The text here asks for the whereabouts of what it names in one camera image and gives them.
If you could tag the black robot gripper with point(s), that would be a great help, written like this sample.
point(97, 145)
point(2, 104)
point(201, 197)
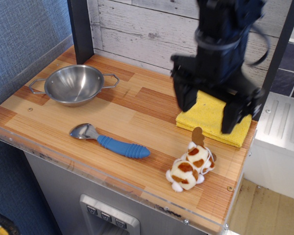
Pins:
point(217, 72)

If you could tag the brown white plush toy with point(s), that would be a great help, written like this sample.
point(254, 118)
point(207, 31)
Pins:
point(189, 170)

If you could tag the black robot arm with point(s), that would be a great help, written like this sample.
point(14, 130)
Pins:
point(226, 23)

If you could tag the yellow folded cloth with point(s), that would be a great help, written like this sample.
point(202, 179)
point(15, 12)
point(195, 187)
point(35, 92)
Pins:
point(207, 113)

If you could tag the white toy sink unit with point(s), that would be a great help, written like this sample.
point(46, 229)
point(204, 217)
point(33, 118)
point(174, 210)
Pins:
point(271, 157)

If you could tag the silver dispenser button panel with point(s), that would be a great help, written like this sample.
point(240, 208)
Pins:
point(103, 219)

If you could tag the grey toy fridge cabinet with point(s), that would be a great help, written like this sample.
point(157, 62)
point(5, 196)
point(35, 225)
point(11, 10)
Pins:
point(128, 185)

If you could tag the yellow black object corner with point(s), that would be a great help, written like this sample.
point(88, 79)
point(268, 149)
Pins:
point(8, 227)

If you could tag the dark right vertical post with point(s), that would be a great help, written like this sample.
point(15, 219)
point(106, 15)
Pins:
point(278, 24)

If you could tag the dark vertical post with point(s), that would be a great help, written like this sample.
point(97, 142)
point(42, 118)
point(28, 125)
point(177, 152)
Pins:
point(81, 30)
point(278, 24)

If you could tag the blue handled metal scoop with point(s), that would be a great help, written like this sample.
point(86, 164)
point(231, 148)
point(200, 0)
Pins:
point(130, 150)

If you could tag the steel bowl with handles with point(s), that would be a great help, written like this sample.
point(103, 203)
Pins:
point(74, 85)

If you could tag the dark left vertical post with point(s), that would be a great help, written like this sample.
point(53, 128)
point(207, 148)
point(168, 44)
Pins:
point(81, 30)

